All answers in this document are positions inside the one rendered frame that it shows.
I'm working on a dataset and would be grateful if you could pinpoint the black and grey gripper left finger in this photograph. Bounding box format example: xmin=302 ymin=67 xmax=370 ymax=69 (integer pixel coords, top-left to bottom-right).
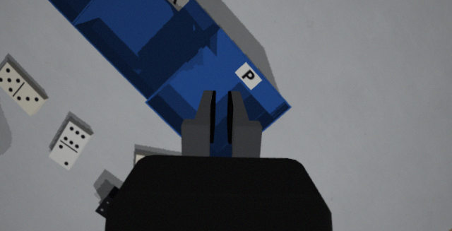
xmin=182 ymin=90 xmax=216 ymax=157

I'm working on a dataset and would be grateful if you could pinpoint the blue rack of bins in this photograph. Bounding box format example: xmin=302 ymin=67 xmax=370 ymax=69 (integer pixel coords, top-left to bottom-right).
xmin=48 ymin=0 xmax=291 ymax=157

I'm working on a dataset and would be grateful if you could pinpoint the beige domino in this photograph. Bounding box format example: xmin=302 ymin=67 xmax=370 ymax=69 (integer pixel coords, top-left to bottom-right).
xmin=0 ymin=61 xmax=49 ymax=116
xmin=136 ymin=152 xmax=154 ymax=163

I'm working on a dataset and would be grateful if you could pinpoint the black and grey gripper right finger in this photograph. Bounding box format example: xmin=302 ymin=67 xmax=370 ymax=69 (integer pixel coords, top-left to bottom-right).
xmin=227 ymin=91 xmax=262 ymax=158

